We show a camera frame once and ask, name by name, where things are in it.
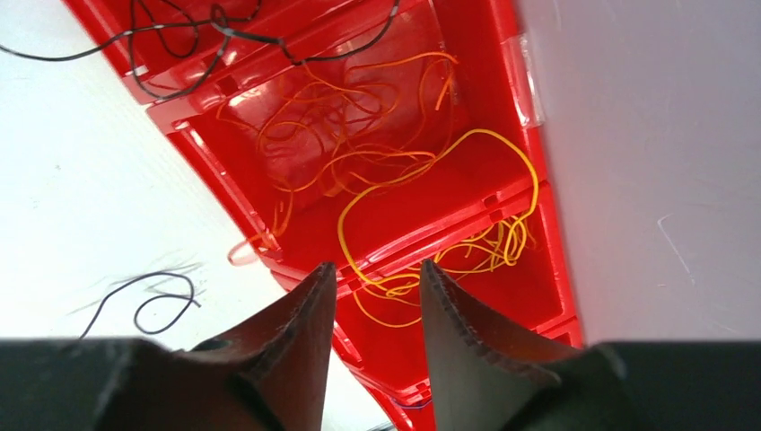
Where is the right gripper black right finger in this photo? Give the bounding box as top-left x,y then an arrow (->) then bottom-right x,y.
419,259 -> 580,430

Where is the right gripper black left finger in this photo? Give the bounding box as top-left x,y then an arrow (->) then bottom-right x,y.
172,262 -> 337,430

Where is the thin orange wire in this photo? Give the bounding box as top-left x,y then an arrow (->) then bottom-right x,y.
350,214 -> 537,330

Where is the thin yellow wire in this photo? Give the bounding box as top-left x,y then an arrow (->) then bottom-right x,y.
214,50 -> 460,239

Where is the red plastic bin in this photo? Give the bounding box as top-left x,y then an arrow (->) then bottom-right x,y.
68,1 -> 580,430

